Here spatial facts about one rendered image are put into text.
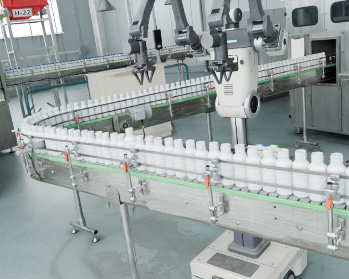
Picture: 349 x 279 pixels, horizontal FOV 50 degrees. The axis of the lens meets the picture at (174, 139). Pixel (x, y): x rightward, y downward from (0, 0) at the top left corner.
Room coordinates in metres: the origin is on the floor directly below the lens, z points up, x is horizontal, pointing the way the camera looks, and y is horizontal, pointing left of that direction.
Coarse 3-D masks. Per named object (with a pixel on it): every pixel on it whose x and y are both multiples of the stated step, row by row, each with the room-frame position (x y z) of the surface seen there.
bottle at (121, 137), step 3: (117, 135) 1.81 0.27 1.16; (120, 135) 1.79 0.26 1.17; (123, 135) 1.79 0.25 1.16; (117, 138) 1.80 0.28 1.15; (120, 138) 1.79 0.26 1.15; (123, 138) 1.79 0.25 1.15; (120, 141) 1.79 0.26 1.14; (123, 141) 1.79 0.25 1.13; (117, 144) 1.78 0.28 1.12; (120, 144) 1.78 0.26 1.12; (123, 144) 1.78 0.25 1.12; (117, 150) 1.79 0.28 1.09; (120, 150) 1.78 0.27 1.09; (123, 150) 1.77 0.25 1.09; (120, 153) 1.78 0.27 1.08; (123, 153) 1.77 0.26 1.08; (120, 156) 1.78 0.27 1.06; (123, 156) 1.77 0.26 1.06; (120, 159) 1.78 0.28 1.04; (129, 165) 1.78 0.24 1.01
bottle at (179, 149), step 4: (176, 140) 1.58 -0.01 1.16; (180, 140) 1.58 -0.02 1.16; (176, 144) 1.55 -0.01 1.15; (180, 144) 1.55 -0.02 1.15; (176, 148) 1.55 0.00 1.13; (180, 148) 1.55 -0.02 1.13; (184, 148) 1.57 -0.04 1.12; (172, 152) 1.57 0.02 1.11; (176, 152) 1.54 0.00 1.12; (180, 152) 1.54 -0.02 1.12; (176, 160) 1.55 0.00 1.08; (180, 160) 1.54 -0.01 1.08; (184, 160) 1.55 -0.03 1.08; (176, 164) 1.55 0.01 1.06; (180, 164) 1.54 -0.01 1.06; (184, 164) 1.54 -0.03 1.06; (180, 168) 1.54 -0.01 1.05; (184, 168) 1.54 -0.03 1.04; (176, 172) 1.55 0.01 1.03; (180, 172) 1.54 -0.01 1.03; (176, 176) 1.56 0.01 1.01; (180, 176) 1.54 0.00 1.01; (184, 176) 1.54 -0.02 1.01
